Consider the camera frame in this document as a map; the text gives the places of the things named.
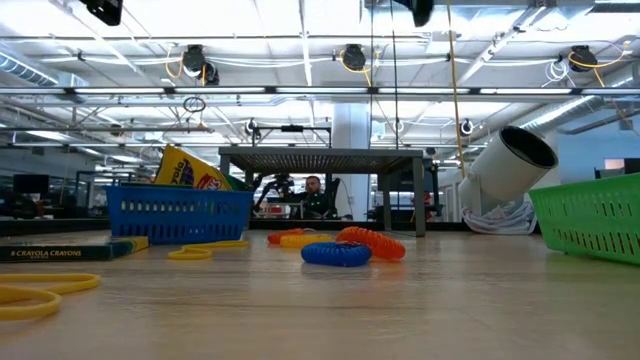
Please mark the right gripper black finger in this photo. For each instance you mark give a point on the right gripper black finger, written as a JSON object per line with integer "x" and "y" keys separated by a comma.
{"x": 423, "y": 12}

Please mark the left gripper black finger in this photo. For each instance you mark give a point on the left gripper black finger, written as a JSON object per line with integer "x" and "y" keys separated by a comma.
{"x": 105, "y": 11}

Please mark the Crayola crayon box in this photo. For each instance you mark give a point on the Crayola crayon box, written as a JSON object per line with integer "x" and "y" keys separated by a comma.
{"x": 70, "y": 250}
{"x": 185, "y": 170}

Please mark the blue plastic basket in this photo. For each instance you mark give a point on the blue plastic basket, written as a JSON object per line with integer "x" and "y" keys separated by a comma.
{"x": 175, "y": 220}

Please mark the orange spiral coil wristband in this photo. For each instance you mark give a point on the orange spiral coil wristband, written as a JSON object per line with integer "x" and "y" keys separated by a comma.
{"x": 380, "y": 245}
{"x": 282, "y": 236}

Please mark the yellow spiral coil wristband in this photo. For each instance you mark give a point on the yellow spiral coil wristband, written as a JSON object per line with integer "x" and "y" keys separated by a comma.
{"x": 305, "y": 241}

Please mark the blue spiral coil wristband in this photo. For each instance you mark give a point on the blue spiral coil wristband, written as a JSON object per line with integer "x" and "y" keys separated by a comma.
{"x": 335, "y": 255}

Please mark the yellow rubber band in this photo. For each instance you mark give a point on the yellow rubber band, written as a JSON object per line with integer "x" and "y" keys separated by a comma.
{"x": 190, "y": 254}
{"x": 54, "y": 300}

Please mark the long ceiling light bar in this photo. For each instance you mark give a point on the long ceiling light bar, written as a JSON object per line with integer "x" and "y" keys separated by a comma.
{"x": 120, "y": 90}

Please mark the white building column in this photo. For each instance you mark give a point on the white building column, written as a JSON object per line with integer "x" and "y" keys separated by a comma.
{"x": 350, "y": 130}

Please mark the grey perforated metal shelf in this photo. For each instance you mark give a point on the grey perforated metal shelf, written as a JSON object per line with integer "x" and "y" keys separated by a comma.
{"x": 320, "y": 160}

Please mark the person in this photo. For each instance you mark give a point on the person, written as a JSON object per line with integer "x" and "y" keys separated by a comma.
{"x": 312, "y": 195}

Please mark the white crumpled cloth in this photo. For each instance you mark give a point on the white crumpled cloth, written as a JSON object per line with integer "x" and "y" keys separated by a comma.
{"x": 500, "y": 222}

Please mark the green plastic basket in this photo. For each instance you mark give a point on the green plastic basket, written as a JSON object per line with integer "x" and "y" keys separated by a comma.
{"x": 590, "y": 220}

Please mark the silver ventilation duct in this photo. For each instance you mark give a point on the silver ventilation duct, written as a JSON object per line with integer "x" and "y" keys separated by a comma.
{"x": 25, "y": 70}
{"x": 575, "y": 107}

